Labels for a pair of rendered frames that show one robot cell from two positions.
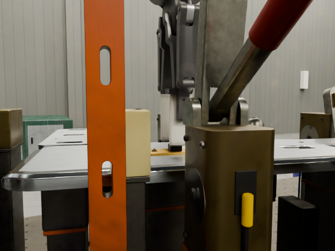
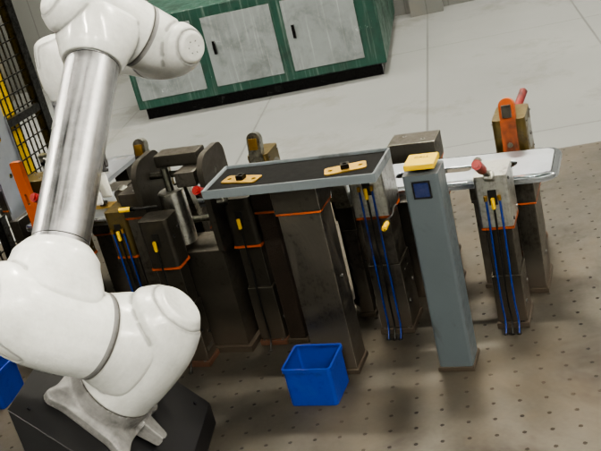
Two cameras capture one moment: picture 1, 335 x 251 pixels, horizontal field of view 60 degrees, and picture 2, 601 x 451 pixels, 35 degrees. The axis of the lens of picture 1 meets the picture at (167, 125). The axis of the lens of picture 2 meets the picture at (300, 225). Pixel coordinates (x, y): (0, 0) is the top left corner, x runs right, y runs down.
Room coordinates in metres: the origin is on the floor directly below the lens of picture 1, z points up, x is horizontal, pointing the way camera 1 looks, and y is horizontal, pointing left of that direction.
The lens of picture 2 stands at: (-1.19, -1.85, 1.78)
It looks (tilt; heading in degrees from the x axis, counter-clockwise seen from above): 22 degrees down; 37
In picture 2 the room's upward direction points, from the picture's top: 14 degrees counter-clockwise
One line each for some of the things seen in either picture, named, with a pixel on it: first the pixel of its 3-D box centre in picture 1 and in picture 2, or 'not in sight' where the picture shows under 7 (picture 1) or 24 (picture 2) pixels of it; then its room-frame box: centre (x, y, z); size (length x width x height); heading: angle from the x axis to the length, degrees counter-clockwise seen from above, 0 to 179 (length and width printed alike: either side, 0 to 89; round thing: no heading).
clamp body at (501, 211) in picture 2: not in sight; (503, 249); (0.49, -1.08, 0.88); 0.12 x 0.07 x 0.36; 14
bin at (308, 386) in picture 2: not in sight; (316, 374); (0.15, -0.77, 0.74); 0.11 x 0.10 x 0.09; 104
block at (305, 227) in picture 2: not in sight; (320, 275); (0.25, -0.77, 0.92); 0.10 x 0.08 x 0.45; 104
